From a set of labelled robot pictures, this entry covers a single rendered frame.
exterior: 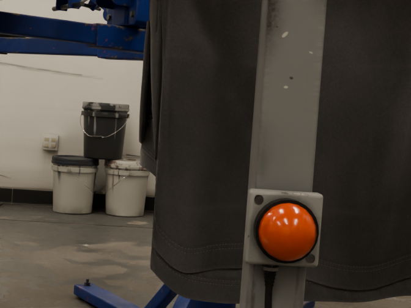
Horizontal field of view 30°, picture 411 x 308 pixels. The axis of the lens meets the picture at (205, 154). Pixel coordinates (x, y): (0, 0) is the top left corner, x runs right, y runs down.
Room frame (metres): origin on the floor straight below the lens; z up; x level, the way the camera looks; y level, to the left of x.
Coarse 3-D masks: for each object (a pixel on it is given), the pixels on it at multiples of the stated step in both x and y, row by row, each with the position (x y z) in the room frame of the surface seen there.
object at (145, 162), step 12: (144, 48) 0.84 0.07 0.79; (144, 60) 0.83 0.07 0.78; (144, 72) 0.83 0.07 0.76; (144, 84) 0.82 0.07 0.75; (144, 96) 0.83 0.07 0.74; (144, 108) 0.83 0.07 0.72; (144, 120) 0.85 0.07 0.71; (144, 132) 0.87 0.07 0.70; (144, 144) 0.89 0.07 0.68; (144, 156) 0.89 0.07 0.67
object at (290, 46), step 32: (288, 0) 0.52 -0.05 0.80; (320, 0) 0.52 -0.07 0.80; (288, 32) 0.52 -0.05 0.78; (320, 32) 0.52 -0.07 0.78; (288, 64) 0.52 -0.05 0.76; (320, 64) 0.52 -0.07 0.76; (256, 96) 0.54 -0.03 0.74; (288, 96) 0.52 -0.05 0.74; (256, 128) 0.53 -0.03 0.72; (288, 128) 0.52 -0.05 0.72; (256, 160) 0.52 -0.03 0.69; (288, 160) 0.52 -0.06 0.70; (256, 192) 0.51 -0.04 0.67; (288, 192) 0.51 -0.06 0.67; (320, 224) 0.51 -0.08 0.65; (256, 256) 0.51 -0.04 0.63; (256, 288) 0.52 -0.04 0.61; (288, 288) 0.52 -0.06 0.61
